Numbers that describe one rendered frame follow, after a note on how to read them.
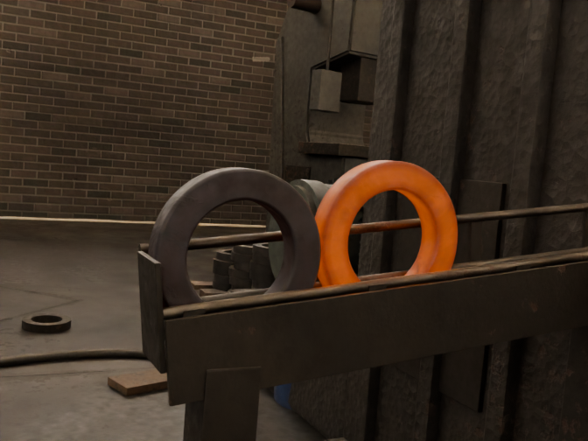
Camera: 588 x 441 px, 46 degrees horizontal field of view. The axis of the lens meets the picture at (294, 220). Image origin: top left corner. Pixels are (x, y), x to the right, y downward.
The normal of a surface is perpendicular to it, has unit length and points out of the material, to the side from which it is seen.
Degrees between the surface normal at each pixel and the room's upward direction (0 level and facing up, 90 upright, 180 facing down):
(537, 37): 90
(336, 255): 90
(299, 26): 90
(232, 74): 90
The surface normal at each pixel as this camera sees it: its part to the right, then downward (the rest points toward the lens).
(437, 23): -0.90, -0.04
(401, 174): 0.43, 0.11
